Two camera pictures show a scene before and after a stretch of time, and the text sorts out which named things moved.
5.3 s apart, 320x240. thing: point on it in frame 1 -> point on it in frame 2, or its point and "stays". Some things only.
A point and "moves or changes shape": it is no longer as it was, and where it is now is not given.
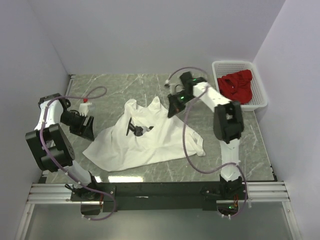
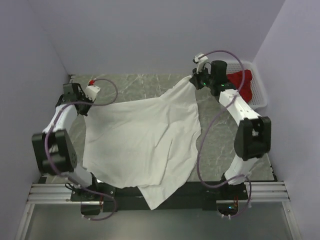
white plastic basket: (222, 68) stays
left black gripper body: (67, 118) -> (83, 98)
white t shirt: (169, 139) moves or changes shape
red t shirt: (236, 86) stays
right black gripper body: (183, 96) -> (203, 79)
